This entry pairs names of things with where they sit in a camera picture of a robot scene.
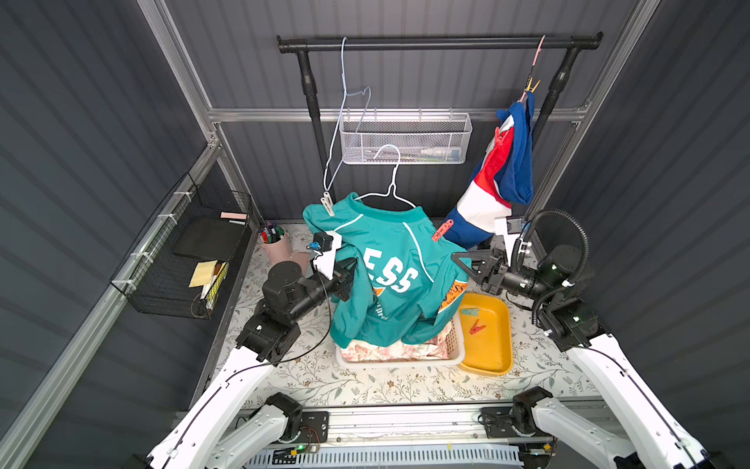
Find green jacket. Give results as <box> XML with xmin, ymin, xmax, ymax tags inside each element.
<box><xmin>303</xmin><ymin>193</ymin><xmax>468</xmax><ymax>349</ymax></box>

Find grey clothespin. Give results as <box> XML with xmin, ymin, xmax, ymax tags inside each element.
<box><xmin>320</xmin><ymin>192</ymin><xmax>335</xmax><ymax>217</ymax></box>

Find pink printed jacket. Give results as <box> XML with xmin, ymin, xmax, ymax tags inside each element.
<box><xmin>340</xmin><ymin>324</ymin><xmax>453</xmax><ymax>363</ymax></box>

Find blue hanger with green jacket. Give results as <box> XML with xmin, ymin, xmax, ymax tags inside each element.
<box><xmin>357</xmin><ymin>144</ymin><xmax>416</xmax><ymax>208</ymax></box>

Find light blue wire hanger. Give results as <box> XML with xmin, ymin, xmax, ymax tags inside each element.
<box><xmin>322</xmin><ymin>36</ymin><xmax>372</xmax><ymax>197</ymax></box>

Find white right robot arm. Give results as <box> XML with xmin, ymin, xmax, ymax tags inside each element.
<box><xmin>452</xmin><ymin>209</ymin><xmax>732</xmax><ymax>468</ymax></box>

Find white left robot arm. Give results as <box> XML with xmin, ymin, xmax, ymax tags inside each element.
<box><xmin>126</xmin><ymin>258</ymin><xmax>357</xmax><ymax>468</ymax></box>

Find yellow plastic tray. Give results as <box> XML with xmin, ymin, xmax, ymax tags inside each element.
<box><xmin>458</xmin><ymin>293</ymin><xmax>514</xmax><ymax>376</ymax></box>

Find white plastic basket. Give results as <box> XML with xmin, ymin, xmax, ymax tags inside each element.
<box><xmin>335</xmin><ymin>316</ymin><xmax>465</xmax><ymax>371</ymax></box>

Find pink pen cup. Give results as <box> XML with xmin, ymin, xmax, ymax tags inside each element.
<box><xmin>261</xmin><ymin>222</ymin><xmax>292</xmax><ymax>265</ymax></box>

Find red white blue jacket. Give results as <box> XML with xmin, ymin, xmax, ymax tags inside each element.
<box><xmin>443</xmin><ymin>93</ymin><xmax>535</xmax><ymax>249</ymax></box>

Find floral table mat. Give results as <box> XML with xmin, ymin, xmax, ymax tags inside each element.
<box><xmin>201</xmin><ymin>218</ymin><xmax>599</xmax><ymax>408</ymax></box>

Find yellow sticky notes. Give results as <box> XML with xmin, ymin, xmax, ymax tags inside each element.
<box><xmin>189</xmin><ymin>260</ymin><xmax>217</xmax><ymax>288</ymax></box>

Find yellow clothespin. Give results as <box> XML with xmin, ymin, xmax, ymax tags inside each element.
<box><xmin>523</xmin><ymin>76</ymin><xmax>541</xmax><ymax>93</ymax></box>

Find black clothes rack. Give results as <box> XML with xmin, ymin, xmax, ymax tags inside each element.
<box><xmin>277</xmin><ymin>31</ymin><xmax>604</xmax><ymax>216</ymax></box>

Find silver mesh wall basket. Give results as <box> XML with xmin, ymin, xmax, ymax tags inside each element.
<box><xmin>338</xmin><ymin>109</ymin><xmax>473</xmax><ymax>165</ymax></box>

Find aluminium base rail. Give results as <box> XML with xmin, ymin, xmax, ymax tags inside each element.
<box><xmin>169</xmin><ymin>403</ymin><xmax>640</xmax><ymax>453</ymax></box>

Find black wire wall basket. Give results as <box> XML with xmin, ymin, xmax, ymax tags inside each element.
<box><xmin>111</xmin><ymin>176</ymin><xmax>252</xmax><ymax>320</ymax></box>

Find pink wire hanger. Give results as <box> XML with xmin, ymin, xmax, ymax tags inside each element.
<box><xmin>519</xmin><ymin>35</ymin><xmax>546</xmax><ymax>104</ymax></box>

